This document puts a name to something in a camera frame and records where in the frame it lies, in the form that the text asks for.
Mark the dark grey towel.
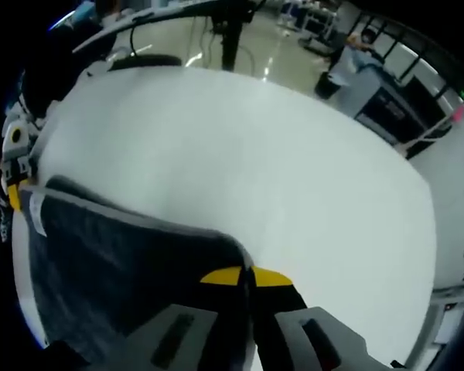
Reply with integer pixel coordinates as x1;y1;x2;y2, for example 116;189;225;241
19;175;256;371

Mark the person's black printed shirt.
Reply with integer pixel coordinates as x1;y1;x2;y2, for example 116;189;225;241
0;192;15;248

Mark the white side desk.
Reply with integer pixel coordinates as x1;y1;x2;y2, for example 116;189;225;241
71;0;268;53

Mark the black desk pole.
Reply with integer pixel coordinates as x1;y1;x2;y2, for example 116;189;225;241
210;0;256;73

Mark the grey cabinet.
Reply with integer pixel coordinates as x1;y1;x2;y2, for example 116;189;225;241
353;69;449;146

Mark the black waste bin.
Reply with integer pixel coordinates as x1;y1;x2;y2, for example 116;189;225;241
315;71;341;100

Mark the black cable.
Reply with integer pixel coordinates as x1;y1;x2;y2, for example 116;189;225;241
128;15;155;59

